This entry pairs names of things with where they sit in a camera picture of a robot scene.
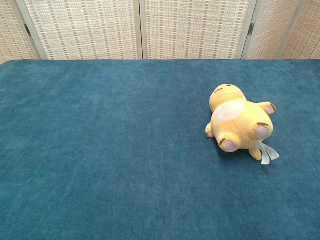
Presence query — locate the yellow plush toy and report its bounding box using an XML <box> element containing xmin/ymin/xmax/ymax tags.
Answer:
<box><xmin>205</xmin><ymin>83</ymin><xmax>280</xmax><ymax>166</ymax></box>

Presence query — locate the blue velvet table cloth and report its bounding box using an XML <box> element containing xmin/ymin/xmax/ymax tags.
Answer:
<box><xmin>0</xmin><ymin>58</ymin><xmax>320</xmax><ymax>240</ymax></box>

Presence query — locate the woven rattan screen panel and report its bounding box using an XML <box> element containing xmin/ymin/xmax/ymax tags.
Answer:
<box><xmin>282</xmin><ymin>0</ymin><xmax>320</xmax><ymax>61</ymax></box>
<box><xmin>240</xmin><ymin>0</ymin><xmax>307</xmax><ymax>61</ymax></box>
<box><xmin>16</xmin><ymin>0</ymin><xmax>144</xmax><ymax>61</ymax></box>
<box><xmin>0</xmin><ymin>0</ymin><xmax>35</xmax><ymax>65</ymax></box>
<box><xmin>139</xmin><ymin>0</ymin><xmax>258</xmax><ymax>61</ymax></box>

